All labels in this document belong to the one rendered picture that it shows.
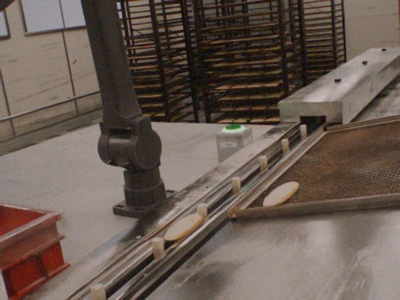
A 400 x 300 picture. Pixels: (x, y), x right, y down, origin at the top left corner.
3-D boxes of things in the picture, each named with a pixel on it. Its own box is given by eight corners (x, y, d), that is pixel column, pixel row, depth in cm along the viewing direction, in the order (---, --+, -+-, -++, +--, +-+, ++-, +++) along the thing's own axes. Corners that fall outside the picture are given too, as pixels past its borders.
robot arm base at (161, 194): (149, 193, 114) (111, 213, 105) (144, 158, 112) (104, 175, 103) (181, 197, 109) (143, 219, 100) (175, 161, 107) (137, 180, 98)
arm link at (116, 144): (162, 172, 105) (142, 170, 108) (155, 123, 102) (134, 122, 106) (131, 187, 98) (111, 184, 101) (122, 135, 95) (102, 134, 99)
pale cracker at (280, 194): (283, 186, 86) (281, 179, 86) (304, 183, 84) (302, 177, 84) (257, 209, 78) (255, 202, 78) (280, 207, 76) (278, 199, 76)
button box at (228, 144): (231, 166, 138) (227, 125, 135) (259, 166, 134) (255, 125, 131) (218, 175, 131) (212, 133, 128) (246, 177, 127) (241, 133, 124)
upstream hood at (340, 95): (370, 63, 251) (369, 46, 249) (410, 61, 242) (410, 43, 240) (280, 128, 147) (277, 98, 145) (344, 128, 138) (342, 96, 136)
